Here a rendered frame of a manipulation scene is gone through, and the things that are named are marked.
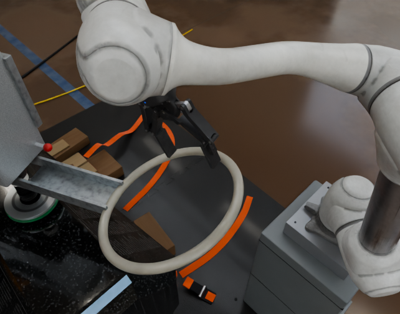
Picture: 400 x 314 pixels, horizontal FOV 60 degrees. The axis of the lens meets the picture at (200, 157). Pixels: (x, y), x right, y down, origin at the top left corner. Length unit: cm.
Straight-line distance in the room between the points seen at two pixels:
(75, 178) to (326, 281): 101
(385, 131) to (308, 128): 242
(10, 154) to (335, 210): 111
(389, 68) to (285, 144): 221
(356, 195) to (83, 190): 93
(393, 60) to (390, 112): 12
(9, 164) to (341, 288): 125
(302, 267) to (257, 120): 187
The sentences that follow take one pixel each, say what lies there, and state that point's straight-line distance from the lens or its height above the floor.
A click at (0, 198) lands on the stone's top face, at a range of 178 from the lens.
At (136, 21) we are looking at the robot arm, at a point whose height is 187.
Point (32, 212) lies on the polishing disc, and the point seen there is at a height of 86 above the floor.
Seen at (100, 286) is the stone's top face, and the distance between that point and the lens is 141.
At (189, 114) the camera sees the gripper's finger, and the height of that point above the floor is 164.
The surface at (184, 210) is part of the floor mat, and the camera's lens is 245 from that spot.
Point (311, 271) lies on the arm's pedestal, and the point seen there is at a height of 80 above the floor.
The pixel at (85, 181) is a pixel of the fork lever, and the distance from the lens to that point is 135.
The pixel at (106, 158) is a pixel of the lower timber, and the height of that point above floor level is 11.
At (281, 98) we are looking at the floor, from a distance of 338.
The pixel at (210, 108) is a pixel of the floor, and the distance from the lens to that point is 319.
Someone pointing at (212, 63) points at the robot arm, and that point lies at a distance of 51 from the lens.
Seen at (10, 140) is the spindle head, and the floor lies 125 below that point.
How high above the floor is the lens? 208
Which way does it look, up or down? 49 degrees down
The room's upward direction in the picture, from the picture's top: straight up
